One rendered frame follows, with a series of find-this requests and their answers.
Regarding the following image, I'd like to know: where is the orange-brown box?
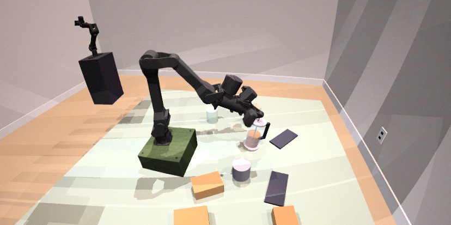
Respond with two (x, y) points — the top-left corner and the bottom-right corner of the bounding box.
(271, 206), (299, 225)
(191, 171), (224, 200)
(174, 205), (210, 225)

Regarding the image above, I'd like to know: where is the glass french press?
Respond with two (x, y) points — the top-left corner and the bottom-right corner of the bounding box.
(242, 118), (270, 151)

